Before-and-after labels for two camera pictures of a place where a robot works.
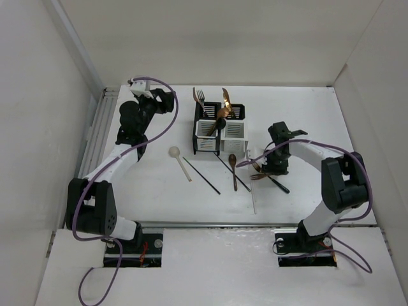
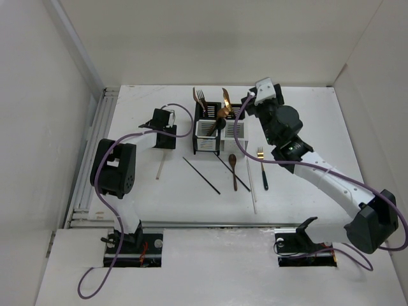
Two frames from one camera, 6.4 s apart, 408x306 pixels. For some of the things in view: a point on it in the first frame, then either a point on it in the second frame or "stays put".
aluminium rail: (240, 224) stays put
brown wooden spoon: (233, 160) stays put
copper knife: (226, 97) stays put
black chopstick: (218, 192) stays put
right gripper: (269, 168) -> (252, 109)
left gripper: (165, 99) -> (168, 145)
